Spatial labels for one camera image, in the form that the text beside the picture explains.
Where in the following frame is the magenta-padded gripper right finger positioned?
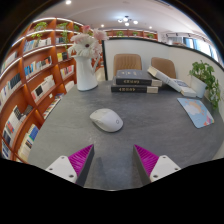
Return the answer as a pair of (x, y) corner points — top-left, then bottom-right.
(133, 143), (182, 186)

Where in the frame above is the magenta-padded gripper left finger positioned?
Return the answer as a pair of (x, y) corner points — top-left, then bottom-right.
(45, 143), (95, 188)

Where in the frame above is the white computer mouse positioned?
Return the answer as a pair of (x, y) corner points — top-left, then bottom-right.
(89, 107), (124, 133)

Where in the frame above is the light blue printed mouse pad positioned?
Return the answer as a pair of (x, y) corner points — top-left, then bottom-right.
(176, 97), (215, 129)

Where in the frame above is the white and blue book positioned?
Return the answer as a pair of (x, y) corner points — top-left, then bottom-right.
(173, 79), (198, 98)

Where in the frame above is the orange wooden bookshelf unit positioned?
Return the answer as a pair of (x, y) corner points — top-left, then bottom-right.
(0, 17), (84, 164)

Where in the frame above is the thin dark hardcover book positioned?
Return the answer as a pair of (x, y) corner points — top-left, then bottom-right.
(110, 83), (160, 94)

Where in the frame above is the white leaning book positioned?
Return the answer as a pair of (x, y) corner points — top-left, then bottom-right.
(146, 65), (183, 93)

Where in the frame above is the white pitcher vase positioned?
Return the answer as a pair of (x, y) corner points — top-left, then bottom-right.
(73, 54), (100, 92)

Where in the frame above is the thick dark hardcover book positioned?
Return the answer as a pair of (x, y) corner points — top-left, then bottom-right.
(113, 68), (163, 88)

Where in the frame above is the green plant in white pot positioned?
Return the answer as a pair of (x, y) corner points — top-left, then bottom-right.
(188, 60), (222, 111)

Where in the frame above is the tan upholstered chair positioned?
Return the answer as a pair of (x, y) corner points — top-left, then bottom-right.
(150, 56), (177, 80)
(112, 53), (143, 78)

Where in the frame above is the window with grey curtains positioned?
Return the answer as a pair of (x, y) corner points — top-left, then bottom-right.
(166, 32), (221, 63)

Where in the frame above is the orange shelf unit with plants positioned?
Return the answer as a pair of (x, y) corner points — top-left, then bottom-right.
(103, 28), (159, 42)

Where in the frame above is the ceiling lamp with round bulbs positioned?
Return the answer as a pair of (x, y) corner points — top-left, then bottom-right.
(117, 15), (139, 28)

